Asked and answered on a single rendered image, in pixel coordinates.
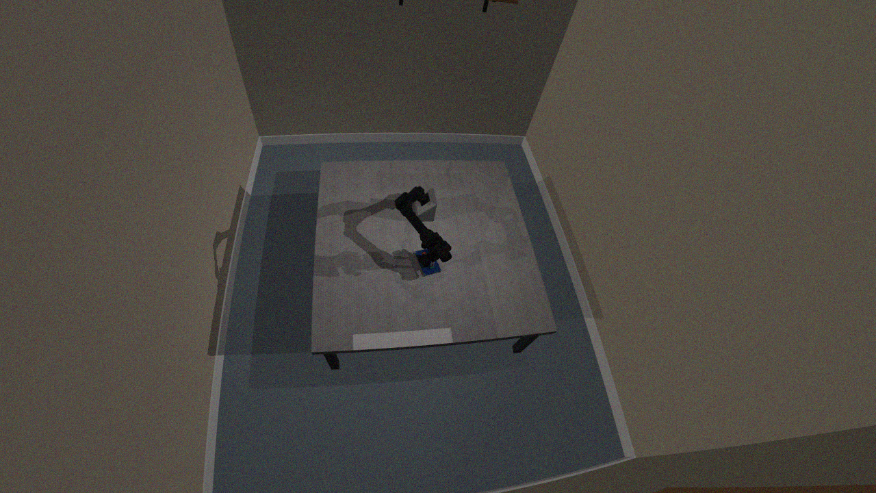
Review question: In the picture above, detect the blue circuit board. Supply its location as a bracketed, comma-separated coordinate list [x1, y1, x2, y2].
[415, 249, 441, 276]

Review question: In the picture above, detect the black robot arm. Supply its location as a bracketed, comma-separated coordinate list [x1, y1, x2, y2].
[395, 186, 452, 262]

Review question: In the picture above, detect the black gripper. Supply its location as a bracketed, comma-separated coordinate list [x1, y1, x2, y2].
[418, 241, 452, 267]

